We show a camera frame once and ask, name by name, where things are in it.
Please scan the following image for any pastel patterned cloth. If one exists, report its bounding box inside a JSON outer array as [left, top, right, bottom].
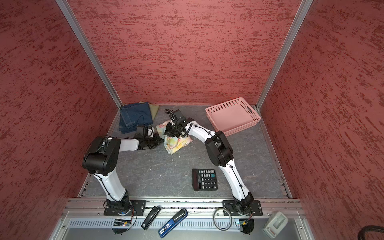
[[156, 120, 193, 155]]

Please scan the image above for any blue denim skirt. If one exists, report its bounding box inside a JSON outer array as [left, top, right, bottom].
[[119, 102, 153, 134]]

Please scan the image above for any olive green skirt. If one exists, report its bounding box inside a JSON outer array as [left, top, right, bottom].
[[149, 104, 160, 120]]

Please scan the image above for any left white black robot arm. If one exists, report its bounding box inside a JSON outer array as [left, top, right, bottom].
[[82, 133, 164, 216]]

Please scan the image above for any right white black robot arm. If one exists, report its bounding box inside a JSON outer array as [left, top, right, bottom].
[[164, 109, 255, 216]]

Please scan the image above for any pink plastic basket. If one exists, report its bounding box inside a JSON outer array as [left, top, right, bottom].
[[206, 97, 262, 136]]

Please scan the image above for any black desk calculator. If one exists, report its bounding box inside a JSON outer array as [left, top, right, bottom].
[[192, 169, 218, 191]]

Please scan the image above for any left small circuit board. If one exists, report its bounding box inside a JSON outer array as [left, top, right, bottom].
[[113, 219, 132, 228]]

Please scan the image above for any small circuit board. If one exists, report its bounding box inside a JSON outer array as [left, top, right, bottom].
[[113, 219, 132, 228], [236, 219, 255, 235]]

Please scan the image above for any blue black stapler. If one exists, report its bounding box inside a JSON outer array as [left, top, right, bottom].
[[158, 209, 188, 239]]

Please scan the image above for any right small circuit board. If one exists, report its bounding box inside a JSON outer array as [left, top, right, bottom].
[[236, 219, 255, 235]]

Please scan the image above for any grey plastic dispenser box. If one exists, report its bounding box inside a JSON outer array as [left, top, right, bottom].
[[263, 211, 288, 239]]

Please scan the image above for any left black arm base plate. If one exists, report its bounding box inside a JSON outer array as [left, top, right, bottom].
[[104, 200, 147, 217]]

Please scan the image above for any grey coiled cable ring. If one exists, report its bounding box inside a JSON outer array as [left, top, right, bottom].
[[213, 208, 233, 232]]

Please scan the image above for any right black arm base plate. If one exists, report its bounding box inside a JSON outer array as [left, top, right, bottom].
[[222, 200, 263, 217]]

